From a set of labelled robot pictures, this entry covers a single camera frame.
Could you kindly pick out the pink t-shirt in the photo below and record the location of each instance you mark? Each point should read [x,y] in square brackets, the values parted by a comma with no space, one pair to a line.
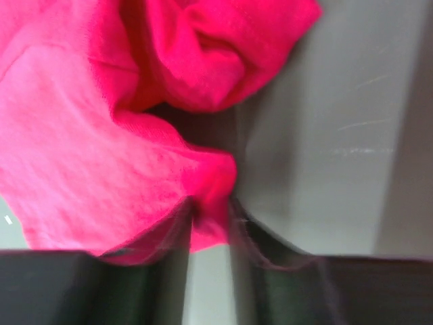
[84,165]

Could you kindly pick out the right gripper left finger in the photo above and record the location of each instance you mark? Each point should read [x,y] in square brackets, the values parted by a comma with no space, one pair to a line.
[141,283]

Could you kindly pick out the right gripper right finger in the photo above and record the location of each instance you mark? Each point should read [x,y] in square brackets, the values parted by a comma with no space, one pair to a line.
[275,282]

